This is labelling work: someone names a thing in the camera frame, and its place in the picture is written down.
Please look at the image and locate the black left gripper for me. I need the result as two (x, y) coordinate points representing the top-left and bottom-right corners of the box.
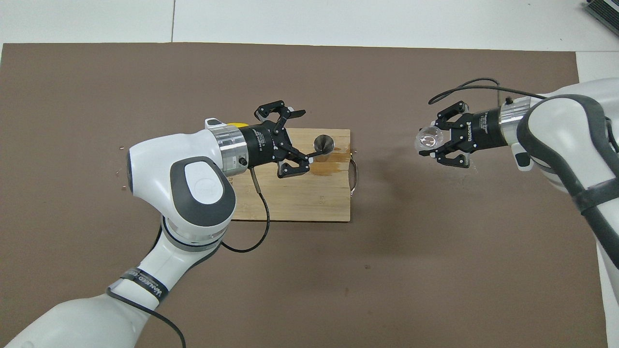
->
(241, 101), (327, 179)

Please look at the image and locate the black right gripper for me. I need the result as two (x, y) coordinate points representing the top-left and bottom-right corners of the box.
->
(418, 101), (504, 169)

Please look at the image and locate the small clear glass cup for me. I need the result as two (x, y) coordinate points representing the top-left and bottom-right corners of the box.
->
(414, 126), (445, 153)

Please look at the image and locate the steel jigger cup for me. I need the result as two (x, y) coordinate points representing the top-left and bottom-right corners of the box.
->
(313, 135), (336, 160)

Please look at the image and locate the wooden cutting board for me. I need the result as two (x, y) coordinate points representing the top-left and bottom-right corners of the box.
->
(226, 127), (361, 223)

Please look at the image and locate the large brown table mat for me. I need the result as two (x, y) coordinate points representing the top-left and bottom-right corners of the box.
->
(0, 43), (609, 348)

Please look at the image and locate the grey ribbed device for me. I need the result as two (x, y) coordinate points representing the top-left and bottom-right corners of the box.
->
(582, 0), (619, 29)

